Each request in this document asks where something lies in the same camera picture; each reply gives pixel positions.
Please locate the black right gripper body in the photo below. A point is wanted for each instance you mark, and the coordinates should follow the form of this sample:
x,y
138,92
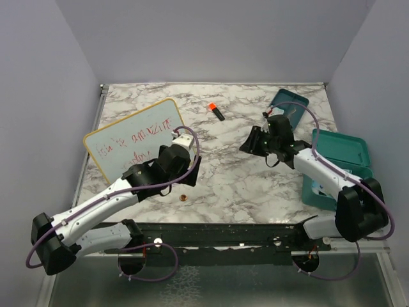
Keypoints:
x,y
270,144

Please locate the blue divided tray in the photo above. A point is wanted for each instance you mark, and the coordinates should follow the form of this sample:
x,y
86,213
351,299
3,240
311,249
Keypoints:
x,y
286,100

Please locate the large blue bandage packet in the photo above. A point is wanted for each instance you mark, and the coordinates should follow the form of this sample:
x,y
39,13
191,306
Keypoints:
x,y
319,189

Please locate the teal medicine box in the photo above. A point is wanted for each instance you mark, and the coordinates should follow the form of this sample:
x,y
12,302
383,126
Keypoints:
x,y
347,152

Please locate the black handled scissors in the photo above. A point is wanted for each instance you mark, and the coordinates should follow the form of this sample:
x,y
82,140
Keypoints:
x,y
291,112

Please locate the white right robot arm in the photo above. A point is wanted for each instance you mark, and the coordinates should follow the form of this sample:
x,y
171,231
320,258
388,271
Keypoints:
x,y
360,209

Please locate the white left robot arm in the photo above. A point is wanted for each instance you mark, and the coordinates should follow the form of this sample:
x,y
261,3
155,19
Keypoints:
x,y
59,240

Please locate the yellow framed whiteboard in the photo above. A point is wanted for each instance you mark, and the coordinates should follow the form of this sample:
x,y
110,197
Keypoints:
x,y
133,139

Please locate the orange black highlighter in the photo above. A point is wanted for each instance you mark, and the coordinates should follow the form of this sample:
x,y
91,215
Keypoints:
x,y
215,110

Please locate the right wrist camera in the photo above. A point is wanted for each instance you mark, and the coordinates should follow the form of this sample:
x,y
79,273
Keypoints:
x,y
264,126

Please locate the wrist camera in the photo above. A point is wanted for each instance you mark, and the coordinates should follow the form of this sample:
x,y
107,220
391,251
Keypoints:
x,y
186,141
264,126

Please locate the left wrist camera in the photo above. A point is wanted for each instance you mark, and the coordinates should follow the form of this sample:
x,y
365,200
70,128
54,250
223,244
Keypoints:
x,y
186,141

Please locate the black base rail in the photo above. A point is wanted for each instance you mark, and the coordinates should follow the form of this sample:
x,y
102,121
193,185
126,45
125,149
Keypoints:
x,y
198,244

